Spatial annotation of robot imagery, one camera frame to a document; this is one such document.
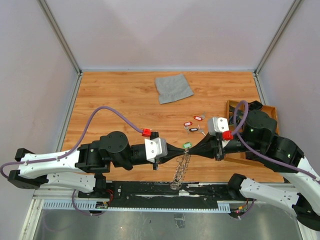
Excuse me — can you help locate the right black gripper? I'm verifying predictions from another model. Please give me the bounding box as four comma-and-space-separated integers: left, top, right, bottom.
186, 129, 263, 160

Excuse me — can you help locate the green key tag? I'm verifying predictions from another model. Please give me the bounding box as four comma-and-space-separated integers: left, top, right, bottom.
182, 142, 193, 151

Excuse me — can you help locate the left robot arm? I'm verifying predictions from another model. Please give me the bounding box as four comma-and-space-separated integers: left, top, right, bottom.
7, 131, 185, 198

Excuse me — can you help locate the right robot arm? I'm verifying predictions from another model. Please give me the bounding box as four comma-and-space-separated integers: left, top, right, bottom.
188, 110, 320, 231

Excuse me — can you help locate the red key tag lower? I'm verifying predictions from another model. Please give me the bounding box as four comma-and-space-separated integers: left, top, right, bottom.
198, 125, 207, 136

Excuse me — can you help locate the red key tag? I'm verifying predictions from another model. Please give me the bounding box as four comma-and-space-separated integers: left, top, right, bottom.
183, 121, 193, 131
198, 125, 207, 136
193, 112, 206, 121

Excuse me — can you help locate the dark brown key tag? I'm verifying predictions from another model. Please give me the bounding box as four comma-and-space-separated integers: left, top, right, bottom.
188, 127, 203, 133

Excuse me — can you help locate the red key tag middle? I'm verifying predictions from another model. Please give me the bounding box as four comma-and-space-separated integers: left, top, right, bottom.
183, 121, 193, 131

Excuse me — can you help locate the red key tag upper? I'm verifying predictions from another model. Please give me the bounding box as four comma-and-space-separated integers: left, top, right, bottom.
193, 112, 206, 121

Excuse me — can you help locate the wooden compartment tray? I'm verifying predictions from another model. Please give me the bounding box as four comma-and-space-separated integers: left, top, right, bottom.
224, 100, 278, 168

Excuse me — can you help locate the rolled black tie top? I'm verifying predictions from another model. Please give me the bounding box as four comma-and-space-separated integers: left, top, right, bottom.
248, 100, 263, 111

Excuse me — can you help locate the grey cloth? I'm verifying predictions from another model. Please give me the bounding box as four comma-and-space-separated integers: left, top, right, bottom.
155, 73, 194, 105

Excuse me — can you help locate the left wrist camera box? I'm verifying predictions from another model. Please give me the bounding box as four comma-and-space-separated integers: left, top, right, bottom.
144, 137, 168, 163

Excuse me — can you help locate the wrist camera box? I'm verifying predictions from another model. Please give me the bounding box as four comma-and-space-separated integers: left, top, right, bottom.
207, 117, 230, 136
144, 137, 168, 163

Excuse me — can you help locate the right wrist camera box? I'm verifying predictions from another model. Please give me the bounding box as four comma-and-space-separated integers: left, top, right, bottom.
207, 117, 230, 136

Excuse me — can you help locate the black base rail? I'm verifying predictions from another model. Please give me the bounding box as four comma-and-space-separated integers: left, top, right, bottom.
77, 180, 248, 208

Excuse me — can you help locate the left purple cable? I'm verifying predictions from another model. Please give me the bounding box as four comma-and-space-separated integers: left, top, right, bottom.
0, 106, 153, 180

